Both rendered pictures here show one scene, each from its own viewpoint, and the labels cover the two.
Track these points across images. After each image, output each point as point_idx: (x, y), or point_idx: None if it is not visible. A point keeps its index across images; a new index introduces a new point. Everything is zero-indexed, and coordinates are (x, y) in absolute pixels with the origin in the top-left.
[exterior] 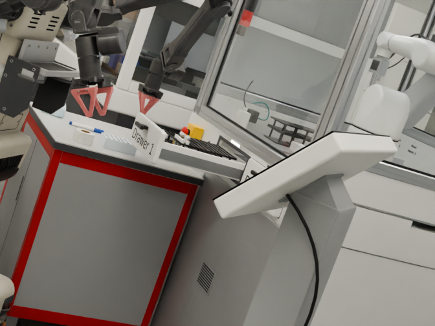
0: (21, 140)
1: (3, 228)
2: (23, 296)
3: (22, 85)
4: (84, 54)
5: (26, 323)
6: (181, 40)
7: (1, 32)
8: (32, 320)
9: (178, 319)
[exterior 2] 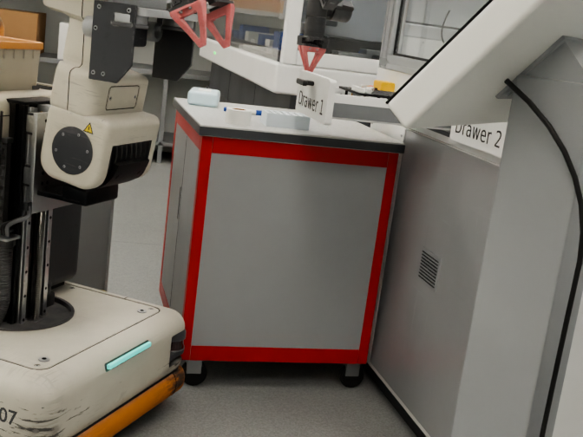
0: (143, 120)
1: (171, 256)
2: (202, 332)
3: (119, 35)
4: None
5: (218, 368)
6: None
7: None
8: (225, 363)
9: (403, 331)
